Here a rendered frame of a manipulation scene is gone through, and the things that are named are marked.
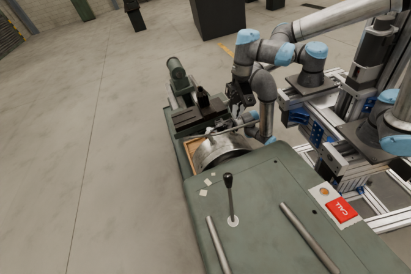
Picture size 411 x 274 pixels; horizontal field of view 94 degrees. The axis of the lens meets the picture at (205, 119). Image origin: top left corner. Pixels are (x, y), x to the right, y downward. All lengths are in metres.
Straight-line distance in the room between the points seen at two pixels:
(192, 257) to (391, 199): 1.66
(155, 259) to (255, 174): 1.54
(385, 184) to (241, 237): 1.69
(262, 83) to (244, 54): 0.28
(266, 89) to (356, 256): 0.65
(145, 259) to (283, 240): 1.64
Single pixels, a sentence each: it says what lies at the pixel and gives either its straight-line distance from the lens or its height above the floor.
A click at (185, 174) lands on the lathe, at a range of 1.70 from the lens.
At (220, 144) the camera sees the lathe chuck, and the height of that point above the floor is 1.24.
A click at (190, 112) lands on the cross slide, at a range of 1.53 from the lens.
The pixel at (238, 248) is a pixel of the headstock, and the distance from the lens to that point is 0.69.
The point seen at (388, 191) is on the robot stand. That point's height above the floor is 0.21.
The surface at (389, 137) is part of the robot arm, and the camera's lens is 0.86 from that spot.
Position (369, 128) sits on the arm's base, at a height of 1.23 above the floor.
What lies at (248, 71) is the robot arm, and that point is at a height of 1.56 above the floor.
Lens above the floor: 1.93
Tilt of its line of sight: 42 degrees down
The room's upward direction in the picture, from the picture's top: 15 degrees counter-clockwise
